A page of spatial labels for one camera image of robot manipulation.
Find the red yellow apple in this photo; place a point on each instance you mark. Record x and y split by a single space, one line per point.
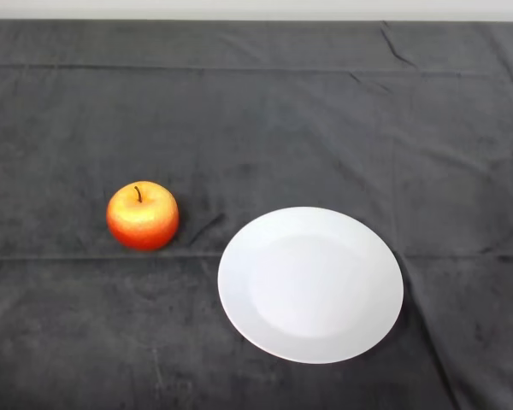
143 222

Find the round white plate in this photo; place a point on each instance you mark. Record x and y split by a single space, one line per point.
310 285

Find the black cloth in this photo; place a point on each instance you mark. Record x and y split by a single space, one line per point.
111 128

